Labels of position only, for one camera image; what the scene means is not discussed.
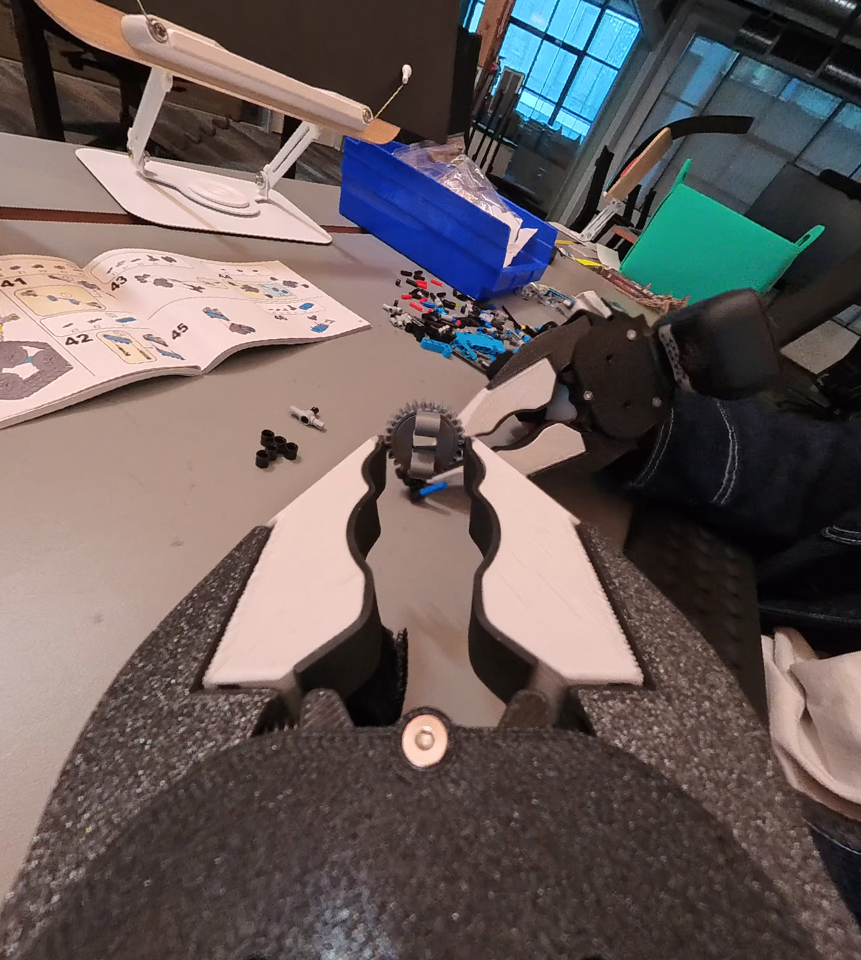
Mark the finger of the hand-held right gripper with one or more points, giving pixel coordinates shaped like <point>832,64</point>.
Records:
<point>520,390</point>
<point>550,446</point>

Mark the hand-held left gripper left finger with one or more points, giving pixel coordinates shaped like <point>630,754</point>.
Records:
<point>288,592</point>

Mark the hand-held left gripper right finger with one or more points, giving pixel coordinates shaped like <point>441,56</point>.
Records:
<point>550,592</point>

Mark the grey gear assembly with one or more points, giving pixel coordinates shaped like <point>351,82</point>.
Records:
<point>423,442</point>

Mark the blue black pin connector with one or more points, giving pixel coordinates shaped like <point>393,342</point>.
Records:
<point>434,487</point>

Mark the grey T-shaped connector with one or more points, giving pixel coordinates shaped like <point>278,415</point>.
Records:
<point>307,416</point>

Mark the person's right forearm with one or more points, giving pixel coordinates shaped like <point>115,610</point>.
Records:
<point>775,465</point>

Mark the grey desk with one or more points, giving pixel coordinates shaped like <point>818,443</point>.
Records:
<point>100,562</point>

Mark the pile of small pins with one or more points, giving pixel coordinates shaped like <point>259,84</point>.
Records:
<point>468,322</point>

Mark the wooden model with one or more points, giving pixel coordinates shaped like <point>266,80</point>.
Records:
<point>659,296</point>

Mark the black connector cluster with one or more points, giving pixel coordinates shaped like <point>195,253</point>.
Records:
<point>277,448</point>

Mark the blue plastic bin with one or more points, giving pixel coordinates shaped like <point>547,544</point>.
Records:
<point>430,217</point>

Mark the crumpled clear plastic wrap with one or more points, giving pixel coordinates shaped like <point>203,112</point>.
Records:
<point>460,176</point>

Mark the black panel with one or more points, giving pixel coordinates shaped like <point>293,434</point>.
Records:
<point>843,285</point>

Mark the dark denim jacket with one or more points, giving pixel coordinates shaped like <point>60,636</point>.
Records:
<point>835,585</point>

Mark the white shirt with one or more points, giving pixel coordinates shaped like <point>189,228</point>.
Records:
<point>835,720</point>

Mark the instruction booklet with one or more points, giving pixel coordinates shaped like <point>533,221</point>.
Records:
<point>100,337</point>

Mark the dark board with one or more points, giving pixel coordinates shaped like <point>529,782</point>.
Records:
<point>325,45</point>

